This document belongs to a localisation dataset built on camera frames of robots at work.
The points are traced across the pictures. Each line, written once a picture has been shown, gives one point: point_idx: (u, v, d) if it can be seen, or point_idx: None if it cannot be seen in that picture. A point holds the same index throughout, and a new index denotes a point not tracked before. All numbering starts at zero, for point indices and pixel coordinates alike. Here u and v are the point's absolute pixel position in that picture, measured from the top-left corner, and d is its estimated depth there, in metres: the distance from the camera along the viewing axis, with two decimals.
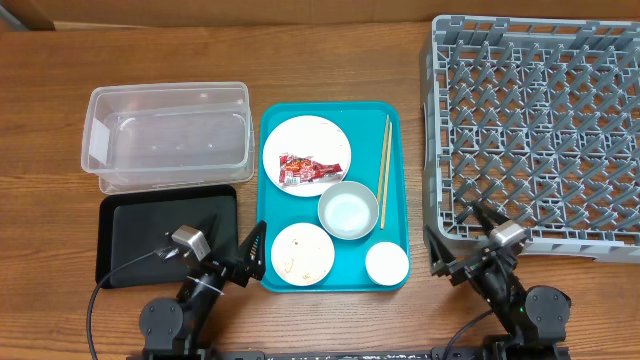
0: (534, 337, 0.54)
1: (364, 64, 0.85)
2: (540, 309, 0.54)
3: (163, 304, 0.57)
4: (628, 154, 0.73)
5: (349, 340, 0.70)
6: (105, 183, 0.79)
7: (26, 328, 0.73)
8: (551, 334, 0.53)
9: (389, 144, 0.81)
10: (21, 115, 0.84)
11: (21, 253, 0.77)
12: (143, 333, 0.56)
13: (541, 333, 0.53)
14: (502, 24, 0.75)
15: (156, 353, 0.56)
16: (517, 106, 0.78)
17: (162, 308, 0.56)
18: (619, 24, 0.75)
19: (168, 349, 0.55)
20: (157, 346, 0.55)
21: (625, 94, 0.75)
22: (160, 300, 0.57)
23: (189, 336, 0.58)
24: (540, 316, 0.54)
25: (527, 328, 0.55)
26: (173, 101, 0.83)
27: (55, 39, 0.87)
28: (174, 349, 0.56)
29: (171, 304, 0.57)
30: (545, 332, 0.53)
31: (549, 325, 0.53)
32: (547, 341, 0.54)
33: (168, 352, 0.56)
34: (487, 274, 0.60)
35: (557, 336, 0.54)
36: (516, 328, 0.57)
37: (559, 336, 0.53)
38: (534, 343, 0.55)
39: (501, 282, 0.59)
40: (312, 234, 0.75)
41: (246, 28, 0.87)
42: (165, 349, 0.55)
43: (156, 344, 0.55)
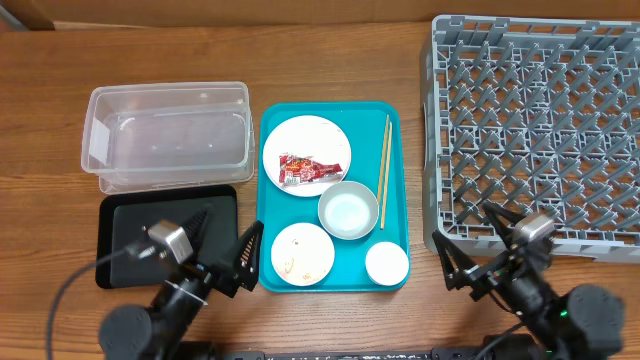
0: (585, 351, 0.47)
1: (365, 64, 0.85)
2: (587, 312, 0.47)
3: (129, 312, 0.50)
4: (628, 154, 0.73)
5: (349, 340, 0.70)
6: (105, 183, 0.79)
7: (27, 328, 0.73)
8: (603, 341, 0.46)
9: (389, 144, 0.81)
10: (21, 115, 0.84)
11: (21, 253, 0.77)
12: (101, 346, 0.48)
13: (593, 343, 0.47)
14: (502, 24, 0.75)
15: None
16: (517, 106, 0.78)
17: (127, 316, 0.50)
18: (618, 24, 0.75)
19: None
20: None
21: (625, 94, 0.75)
22: (126, 307, 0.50)
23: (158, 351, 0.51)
24: (590, 324, 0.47)
25: (574, 338, 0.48)
26: (173, 101, 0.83)
27: (54, 39, 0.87)
28: None
29: (137, 315, 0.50)
30: (598, 343, 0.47)
31: (602, 335, 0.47)
32: (600, 355, 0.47)
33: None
34: (517, 279, 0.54)
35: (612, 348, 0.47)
36: (560, 342, 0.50)
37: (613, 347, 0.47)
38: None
39: (533, 290, 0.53)
40: (312, 234, 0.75)
41: (245, 27, 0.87)
42: None
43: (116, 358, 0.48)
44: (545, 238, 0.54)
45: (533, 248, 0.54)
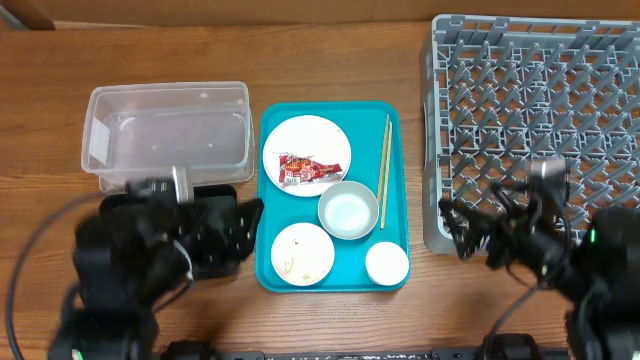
0: (625, 265, 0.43)
1: (365, 64, 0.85)
2: (620, 227, 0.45)
3: (118, 215, 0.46)
4: (628, 154, 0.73)
5: (349, 340, 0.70)
6: (105, 183, 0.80)
7: (27, 328, 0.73)
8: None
9: (389, 144, 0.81)
10: (21, 115, 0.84)
11: (21, 253, 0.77)
12: (75, 244, 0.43)
13: (631, 248, 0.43)
14: (502, 24, 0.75)
15: (86, 260, 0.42)
16: (517, 106, 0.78)
17: (113, 215, 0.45)
18: (619, 24, 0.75)
19: (103, 261, 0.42)
20: (87, 256, 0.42)
21: (625, 94, 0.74)
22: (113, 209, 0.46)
23: (130, 270, 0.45)
24: (623, 234, 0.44)
25: (609, 265, 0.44)
26: (173, 101, 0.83)
27: (54, 39, 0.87)
28: (110, 268, 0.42)
29: (127, 216, 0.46)
30: (636, 248, 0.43)
31: (638, 242, 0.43)
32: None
33: (102, 263, 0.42)
34: (531, 232, 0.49)
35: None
36: (595, 273, 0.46)
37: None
38: (626, 278, 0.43)
39: (554, 245, 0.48)
40: (312, 233, 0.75)
41: (245, 27, 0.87)
42: (98, 261, 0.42)
43: (88, 252, 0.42)
44: (559, 179, 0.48)
45: (547, 196, 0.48)
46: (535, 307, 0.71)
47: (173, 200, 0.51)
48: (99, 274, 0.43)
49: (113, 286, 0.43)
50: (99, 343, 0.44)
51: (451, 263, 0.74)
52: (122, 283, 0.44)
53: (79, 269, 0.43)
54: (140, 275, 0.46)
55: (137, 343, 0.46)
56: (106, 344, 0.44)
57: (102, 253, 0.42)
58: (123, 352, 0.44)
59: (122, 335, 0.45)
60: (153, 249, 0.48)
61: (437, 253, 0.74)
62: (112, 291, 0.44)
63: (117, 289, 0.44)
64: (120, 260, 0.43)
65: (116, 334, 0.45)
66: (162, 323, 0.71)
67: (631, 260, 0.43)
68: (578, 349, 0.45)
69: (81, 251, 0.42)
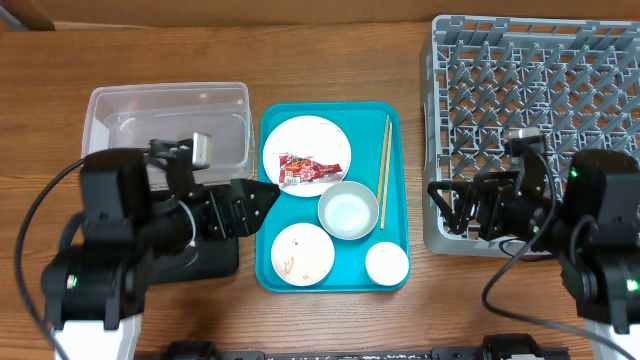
0: (606, 192, 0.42)
1: (365, 64, 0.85)
2: (598, 159, 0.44)
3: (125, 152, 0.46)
4: (629, 154, 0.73)
5: (349, 340, 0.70)
6: None
7: (27, 328, 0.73)
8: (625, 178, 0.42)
9: (389, 144, 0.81)
10: (21, 116, 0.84)
11: (21, 253, 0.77)
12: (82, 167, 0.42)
13: (610, 175, 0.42)
14: (502, 24, 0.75)
15: (93, 180, 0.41)
16: (517, 106, 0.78)
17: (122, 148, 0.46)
18: (619, 24, 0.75)
19: (112, 179, 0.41)
20: (95, 176, 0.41)
21: (625, 95, 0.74)
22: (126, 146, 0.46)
23: (133, 202, 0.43)
24: (600, 164, 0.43)
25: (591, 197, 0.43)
26: (173, 101, 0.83)
27: (54, 39, 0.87)
28: (118, 190, 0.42)
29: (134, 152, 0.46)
30: (614, 173, 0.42)
31: (615, 169, 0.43)
32: (621, 200, 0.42)
33: (109, 181, 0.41)
34: (515, 196, 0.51)
35: (631, 184, 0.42)
36: (582, 209, 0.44)
37: (633, 182, 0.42)
38: (609, 206, 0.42)
39: (537, 208, 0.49)
40: (312, 233, 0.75)
41: (245, 27, 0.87)
42: (107, 180, 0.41)
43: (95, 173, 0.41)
44: (536, 139, 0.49)
45: (527, 156, 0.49)
46: (535, 307, 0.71)
47: (187, 161, 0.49)
48: (105, 199, 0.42)
49: (116, 210, 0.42)
50: (89, 273, 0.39)
51: (451, 263, 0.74)
52: (125, 211, 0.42)
53: (84, 194, 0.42)
54: (140, 216, 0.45)
55: (132, 275, 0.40)
56: (94, 276, 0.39)
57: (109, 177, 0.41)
58: (116, 281, 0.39)
59: (112, 265, 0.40)
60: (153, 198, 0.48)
61: (437, 253, 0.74)
62: (113, 217, 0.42)
63: (118, 215, 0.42)
64: (126, 187, 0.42)
65: (106, 265, 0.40)
66: (162, 323, 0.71)
67: (610, 187, 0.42)
68: (574, 286, 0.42)
69: (90, 171, 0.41)
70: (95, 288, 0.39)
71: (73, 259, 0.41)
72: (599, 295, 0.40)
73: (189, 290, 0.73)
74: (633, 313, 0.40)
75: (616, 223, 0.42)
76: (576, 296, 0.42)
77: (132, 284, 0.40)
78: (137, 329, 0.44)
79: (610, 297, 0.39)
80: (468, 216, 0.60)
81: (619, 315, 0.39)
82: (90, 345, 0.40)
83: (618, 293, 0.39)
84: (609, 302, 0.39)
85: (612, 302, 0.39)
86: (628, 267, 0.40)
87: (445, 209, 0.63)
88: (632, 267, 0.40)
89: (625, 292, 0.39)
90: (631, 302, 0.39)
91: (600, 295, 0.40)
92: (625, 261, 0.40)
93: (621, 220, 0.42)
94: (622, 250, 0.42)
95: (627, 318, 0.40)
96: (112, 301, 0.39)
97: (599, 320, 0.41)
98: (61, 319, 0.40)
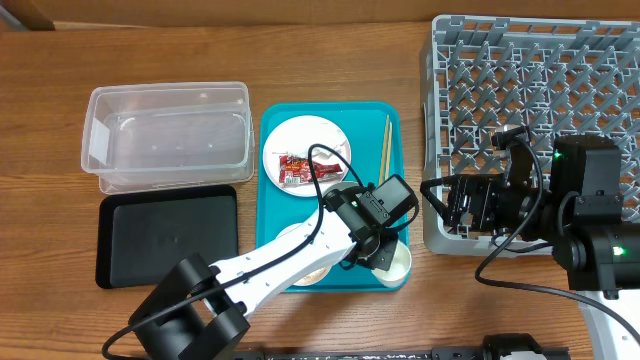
0: (588, 166, 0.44)
1: (364, 64, 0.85)
2: (577, 140, 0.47)
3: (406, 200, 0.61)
4: (629, 154, 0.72)
5: (350, 340, 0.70)
6: (105, 183, 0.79)
7: (26, 328, 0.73)
8: (602, 153, 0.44)
9: (389, 144, 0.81)
10: (21, 115, 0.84)
11: (21, 253, 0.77)
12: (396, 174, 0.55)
13: (588, 149, 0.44)
14: (502, 24, 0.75)
15: (399, 184, 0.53)
16: (517, 106, 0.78)
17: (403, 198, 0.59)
18: (619, 24, 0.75)
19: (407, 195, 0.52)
20: (399, 187, 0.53)
21: (625, 94, 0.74)
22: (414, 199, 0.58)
23: (398, 215, 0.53)
24: (581, 144, 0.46)
25: (572, 174, 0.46)
26: (173, 101, 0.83)
27: (54, 39, 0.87)
28: (401, 202, 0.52)
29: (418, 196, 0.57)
30: (593, 149, 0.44)
31: (594, 146, 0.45)
32: (602, 173, 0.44)
33: (406, 195, 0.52)
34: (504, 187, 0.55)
35: (610, 159, 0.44)
36: (566, 188, 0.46)
37: (611, 155, 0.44)
38: (589, 179, 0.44)
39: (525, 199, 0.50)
40: None
41: (245, 27, 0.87)
42: (403, 195, 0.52)
43: (399, 186, 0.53)
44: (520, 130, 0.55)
45: (513, 145, 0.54)
46: (534, 308, 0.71)
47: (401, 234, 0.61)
48: (395, 198, 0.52)
49: (391, 207, 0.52)
50: (360, 215, 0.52)
51: (452, 263, 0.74)
52: (393, 213, 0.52)
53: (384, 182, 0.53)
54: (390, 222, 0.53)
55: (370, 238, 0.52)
56: (356, 217, 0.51)
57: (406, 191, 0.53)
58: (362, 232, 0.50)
59: (372, 223, 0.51)
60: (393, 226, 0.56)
61: (437, 253, 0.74)
62: (386, 208, 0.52)
63: (388, 209, 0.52)
64: (405, 205, 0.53)
65: (368, 219, 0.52)
66: None
67: (589, 161, 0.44)
68: (563, 257, 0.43)
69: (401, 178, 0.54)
70: (352, 225, 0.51)
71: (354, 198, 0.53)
72: (588, 263, 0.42)
73: None
74: (621, 280, 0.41)
75: (598, 197, 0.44)
76: (565, 267, 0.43)
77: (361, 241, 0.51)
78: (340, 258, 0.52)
79: (598, 263, 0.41)
80: (461, 207, 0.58)
81: (607, 281, 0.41)
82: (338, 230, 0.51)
83: (605, 259, 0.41)
84: (597, 268, 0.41)
85: (600, 266, 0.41)
86: (615, 235, 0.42)
87: (438, 207, 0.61)
88: (619, 235, 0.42)
89: (613, 258, 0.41)
90: (619, 268, 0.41)
91: (588, 263, 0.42)
92: (612, 230, 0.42)
93: (604, 193, 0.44)
94: (608, 222, 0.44)
95: (615, 283, 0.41)
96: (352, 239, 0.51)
97: (588, 288, 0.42)
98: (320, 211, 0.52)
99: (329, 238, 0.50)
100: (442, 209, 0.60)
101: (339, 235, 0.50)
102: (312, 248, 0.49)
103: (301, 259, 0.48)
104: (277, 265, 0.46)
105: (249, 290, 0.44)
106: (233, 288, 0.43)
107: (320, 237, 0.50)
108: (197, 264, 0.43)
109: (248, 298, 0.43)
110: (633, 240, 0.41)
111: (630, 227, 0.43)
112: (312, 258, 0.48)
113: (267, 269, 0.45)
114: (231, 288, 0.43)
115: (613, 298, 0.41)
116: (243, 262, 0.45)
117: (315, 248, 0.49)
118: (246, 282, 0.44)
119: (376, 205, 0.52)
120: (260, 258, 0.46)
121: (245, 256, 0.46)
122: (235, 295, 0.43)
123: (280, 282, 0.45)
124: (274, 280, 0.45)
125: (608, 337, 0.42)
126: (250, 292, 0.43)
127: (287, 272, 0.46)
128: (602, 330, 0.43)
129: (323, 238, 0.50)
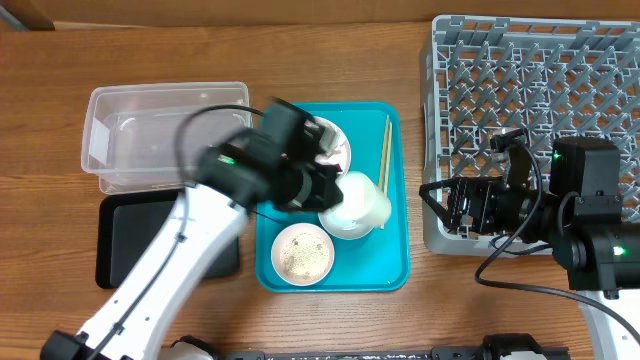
0: (587, 167, 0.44)
1: (365, 65, 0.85)
2: (576, 140, 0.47)
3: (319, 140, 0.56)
4: (629, 154, 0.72)
5: (350, 340, 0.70)
6: (105, 183, 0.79)
7: (26, 328, 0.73)
8: (601, 153, 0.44)
9: (389, 144, 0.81)
10: (21, 115, 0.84)
11: (21, 253, 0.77)
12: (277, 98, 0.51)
13: (588, 149, 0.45)
14: (502, 24, 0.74)
15: (277, 112, 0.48)
16: (517, 106, 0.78)
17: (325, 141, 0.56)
18: (619, 24, 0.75)
19: (288, 115, 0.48)
20: (281, 113, 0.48)
21: (625, 94, 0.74)
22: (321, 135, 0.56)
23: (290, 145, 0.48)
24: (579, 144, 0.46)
25: (572, 174, 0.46)
26: (173, 101, 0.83)
27: (54, 39, 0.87)
28: (288, 125, 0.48)
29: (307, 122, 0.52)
30: (593, 149, 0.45)
31: (593, 146, 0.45)
32: (602, 174, 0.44)
33: (285, 118, 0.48)
34: (503, 188, 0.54)
35: (609, 159, 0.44)
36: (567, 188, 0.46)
37: (610, 156, 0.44)
38: (590, 179, 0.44)
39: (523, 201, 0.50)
40: (312, 233, 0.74)
41: (245, 27, 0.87)
42: (285, 117, 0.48)
43: (277, 114, 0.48)
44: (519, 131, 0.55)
45: (513, 148, 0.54)
46: (534, 308, 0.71)
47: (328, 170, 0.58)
48: (280, 125, 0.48)
49: (280, 135, 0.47)
50: (239, 169, 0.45)
51: (452, 263, 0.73)
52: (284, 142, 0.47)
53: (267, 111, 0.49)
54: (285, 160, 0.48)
55: (268, 187, 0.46)
56: (241, 169, 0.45)
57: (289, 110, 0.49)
58: (255, 181, 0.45)
59: (259, 173, 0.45)
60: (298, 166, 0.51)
61: (437, 253, 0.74)
62: (275, 139, 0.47)
63: (277, 141, 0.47)
64: (293, 124, 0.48)
65: (253, 170, 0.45)
66: None
67: (589, 161, 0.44)
68: (563, 257, 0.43)
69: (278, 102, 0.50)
70: (237, 180, 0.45)
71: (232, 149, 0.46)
72: (589, 264, 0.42)
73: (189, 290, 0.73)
74: (623, 279, 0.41)
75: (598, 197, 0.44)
76: (565, 267, 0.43)
77: (262, 191, 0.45)
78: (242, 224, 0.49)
79: (598, 263, 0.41)
80: (461, 209, 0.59)
81: (607, 280, 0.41)
82: (210, 208, 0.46)
83: (605, 259, 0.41)
84: (598, 267, 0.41)
85: (600, 267, 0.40)
86: (616, 235, 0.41)
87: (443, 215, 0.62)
88: (620, 234, 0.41)
89: (613, 258, 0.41)
90: (619, 268, 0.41)
91: (589, 263, 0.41)
92: (612, 230, 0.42)
93: (604, 193, 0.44)
94: (609, 222, 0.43)
95: (616, 283, 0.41)
96: (244, 196, 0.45)
97: (589, 288, 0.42)
98: (200, 180, 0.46)
99: (200, 225, 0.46)
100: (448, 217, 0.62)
101: (212, 217, 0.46)
102: (186, 247, 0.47)
103: (177, 264, 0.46)
104: (151, 290, 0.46)
105: (126, 338, 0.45)
106: (110, 343, 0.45)
107: (189, 229, 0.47)
108: (62, 344, 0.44)
109: (129, 346, 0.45)
110: (634, 239, 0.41)
111: (632, 226, 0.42)
112: (189, 256, 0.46)
113: (141, 302, 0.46)
114: (106, 345, 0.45)
115: (613, 297, 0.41)
116: (112, 308, 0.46)
117: (187, 244, 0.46)
118: (122, 330, 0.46)
119: (260, 145, 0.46)
120: (132, 284, 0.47)
121: (115, 298, 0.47)
122: (112, 349, 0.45)
123: (158, 310, 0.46)
124: (155, 307, 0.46)
125: (608, 337, 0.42)
126: (131, 338, 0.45)
127: (163, 290, 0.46)
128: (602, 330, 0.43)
129: (192, 228, 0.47)
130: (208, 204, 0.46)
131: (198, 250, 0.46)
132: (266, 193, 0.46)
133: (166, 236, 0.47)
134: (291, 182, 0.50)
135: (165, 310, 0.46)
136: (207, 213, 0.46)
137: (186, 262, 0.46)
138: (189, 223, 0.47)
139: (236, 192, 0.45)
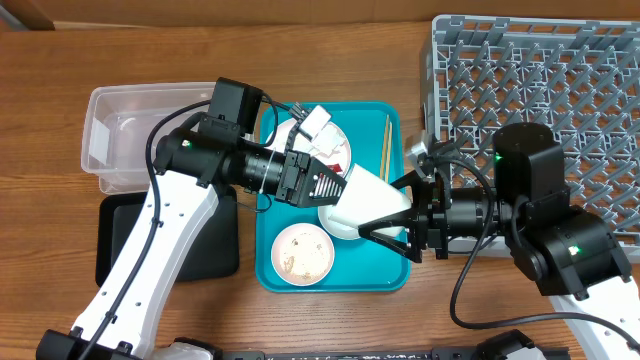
0: (533, 173, 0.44)
1: (365, 65, 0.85)
2: (516, 139, 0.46)
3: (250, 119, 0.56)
4: (628, 154, 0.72)
5: (349, 340, 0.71)
6: (105, 183, 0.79)
7: (26, 328, 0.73)
8: (542, 155, 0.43)
9: (389, 144, 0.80)
10: (21, 115, 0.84)
11: (21, 253, 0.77)
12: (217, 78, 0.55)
13: (530, 155, 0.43)
14: (502, 24, 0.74)
15: (218, 92, 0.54)
16: (517, 106, 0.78)
17: (315, 118, 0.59)
18: (619, 24, 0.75)
19: (237, 93, 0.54)
20: (226, 95, 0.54)
21: (625, 94, 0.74)
22: (309, 115, 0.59)
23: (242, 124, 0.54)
24: (521, 146, 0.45)
25: (519, 177, 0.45)
26: (173, 101, 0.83)
27: (54, 39, 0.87)
28: (240, 104, 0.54)
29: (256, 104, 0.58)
30: (536, 153, 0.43)
31: (535, 148, 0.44)
32: (547, 175, 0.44)
33: (235, 98, 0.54)
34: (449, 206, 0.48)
35: (552, 159, 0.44)
36: (515, 190, 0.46)
37: (553, 155, 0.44)
38: (536, 184, 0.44)
39: (470, 205, 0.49)
40: (312, 234, 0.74)
41: (245, 27, 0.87)
42: (233, 98, 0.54)
43: (224, 96, 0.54)
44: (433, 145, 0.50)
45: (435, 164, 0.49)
46: (534, 307, 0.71)
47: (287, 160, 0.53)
48: (229, 105, 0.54)
49: (234, 114, 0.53)
50: (199, 151, 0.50)
51: (452, 263, 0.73)
52: (238, 120, 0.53)
53: (214, 94, 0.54)
54: (238, 139, 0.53)
55: (226, 164, 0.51)
56: (200, 151, 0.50)
57: (237, 89, 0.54)
58: (215, 160, 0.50)
59: (217, 151, 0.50)
60: (259, 148, 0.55)
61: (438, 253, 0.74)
62: (229, 120, 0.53)
63: (230, 121, 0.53)
64: (245, 102, 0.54)
65: (211, 150, 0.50)
66: (163, 323, 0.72)
67: (534, 166, 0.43)
68: (526, 267, 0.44)
69: (222, 81, 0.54)
70: (198, 162, 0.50)
71: (192, 135, 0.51)
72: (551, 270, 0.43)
73: (188, 289, 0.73)
74: (585, 278, 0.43)
75: (547, 197, 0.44)
76: (531, 276, 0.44)
77: (223, 168, 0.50)
78: (214, 201, 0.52)
79: (559, 268, 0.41)
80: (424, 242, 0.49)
81: (573, 283, 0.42)
82: (181, 188, 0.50)
83: (565, 263, 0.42)
84: (560, 273, 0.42)
85: (562, 272, 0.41)
86: (567, 235, 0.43)
87: (392, 247, 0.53)
88: (570, 234, 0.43)
89: (571, 260, 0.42)
90: (580, 267, 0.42)
91: (550, 270, 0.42)
92: (562, 231, 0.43)
93: (552, 192, 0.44)
94: (560, 220, 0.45)
95: (581, 283, 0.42)
96: (210, 173, 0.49)
97: (557, 293, 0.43)
98: (165, 167, 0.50)
99: (176, 205, 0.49)
100: (399, 248, 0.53)
101: (184, 199, 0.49)
102: (165, 230, 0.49)
103: (158, 248, 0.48)
104: (137, 276, 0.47)
105: (121, 326, 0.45)
106: (105, 332, 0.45)
107: (165, 212, 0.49)
108: (54, 340, 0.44)
109: (125, 333, 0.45)
110: (584, 235, 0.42)
111: (578, 218, 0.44)
112: (170, 238, 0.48)
113: (129, 289, 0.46)
114: (102, 336, 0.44)
115: (584, 297, 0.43)
116: (101, 300, 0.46)
117: (166, 227, 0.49)
118: (115, 319, 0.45)
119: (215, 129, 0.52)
120: (117, 275, 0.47)
121: (102, 291, 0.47)
122: (109, 337, 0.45)
123: (149, 293, 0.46)
124: (144, 291, 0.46)
125: (594, 339, 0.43)
126: (125, 325, 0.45)
127: (150, 274, 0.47)
128: (585, 331, 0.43)
129: (168, 210, 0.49)
130: (178, 187, 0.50)
131: (178, 230, 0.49)
132: (226, 170, 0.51)
133: (142, 224, 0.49)
134: (252, 161, 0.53)
135: (155, 293, 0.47)
136: (178, 195, 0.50)
137: (167, 245, 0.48)
138: (164, 206, 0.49)
139: (199, 172, 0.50)
